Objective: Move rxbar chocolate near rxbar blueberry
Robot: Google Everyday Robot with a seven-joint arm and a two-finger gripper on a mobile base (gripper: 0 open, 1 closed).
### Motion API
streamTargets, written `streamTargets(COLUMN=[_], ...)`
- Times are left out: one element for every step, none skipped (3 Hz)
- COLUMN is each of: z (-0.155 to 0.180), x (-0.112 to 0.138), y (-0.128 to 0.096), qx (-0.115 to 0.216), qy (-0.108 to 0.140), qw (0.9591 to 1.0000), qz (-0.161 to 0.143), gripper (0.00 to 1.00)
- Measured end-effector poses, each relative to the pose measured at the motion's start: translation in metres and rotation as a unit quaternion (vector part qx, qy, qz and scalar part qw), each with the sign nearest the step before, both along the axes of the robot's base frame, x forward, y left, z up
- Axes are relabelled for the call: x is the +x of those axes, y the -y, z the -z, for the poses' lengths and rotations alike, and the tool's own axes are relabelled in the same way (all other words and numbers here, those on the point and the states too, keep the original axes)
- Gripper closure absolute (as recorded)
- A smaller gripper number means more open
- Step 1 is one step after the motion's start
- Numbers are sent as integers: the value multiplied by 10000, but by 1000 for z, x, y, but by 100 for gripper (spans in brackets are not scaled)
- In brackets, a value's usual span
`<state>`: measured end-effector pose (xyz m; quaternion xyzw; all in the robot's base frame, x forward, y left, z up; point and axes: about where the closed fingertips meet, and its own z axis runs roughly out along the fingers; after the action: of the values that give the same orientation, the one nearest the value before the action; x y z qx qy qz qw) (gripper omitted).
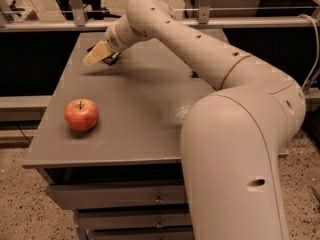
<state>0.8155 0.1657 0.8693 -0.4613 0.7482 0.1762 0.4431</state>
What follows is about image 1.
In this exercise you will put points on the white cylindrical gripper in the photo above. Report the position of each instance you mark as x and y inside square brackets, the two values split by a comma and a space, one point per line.
[112, 39]

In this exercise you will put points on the black chocolate rxbar wrapper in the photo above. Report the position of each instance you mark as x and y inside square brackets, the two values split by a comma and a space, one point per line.
[110, 60]

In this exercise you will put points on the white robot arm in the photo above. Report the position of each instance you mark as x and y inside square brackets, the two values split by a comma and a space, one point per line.
[230, 139]

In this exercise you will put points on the blue blueberry rxbar wrapper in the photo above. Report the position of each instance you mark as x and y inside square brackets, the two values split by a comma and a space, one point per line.
[194, 74]

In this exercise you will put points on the red apple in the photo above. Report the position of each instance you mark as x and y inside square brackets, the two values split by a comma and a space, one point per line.
[81, 114]

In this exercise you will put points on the grey drawer cabinet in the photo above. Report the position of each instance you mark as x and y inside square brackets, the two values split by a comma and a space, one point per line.
[143, 101]

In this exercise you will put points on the top grey drawer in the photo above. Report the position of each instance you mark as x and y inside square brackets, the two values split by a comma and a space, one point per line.
[119, 194]

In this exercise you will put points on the grey drawer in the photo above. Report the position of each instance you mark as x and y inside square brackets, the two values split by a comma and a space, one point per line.
[119, 194]
[159, 217]
[170, 233]

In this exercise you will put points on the middle grey drawer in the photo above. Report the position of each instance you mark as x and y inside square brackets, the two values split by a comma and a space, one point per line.
[159, 217]

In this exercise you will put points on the bottom grey drawer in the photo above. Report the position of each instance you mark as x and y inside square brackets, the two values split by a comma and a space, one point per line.
[170, 233]

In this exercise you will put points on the grey metal rail frame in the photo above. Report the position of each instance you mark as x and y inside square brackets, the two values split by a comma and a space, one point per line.
[44, 15]

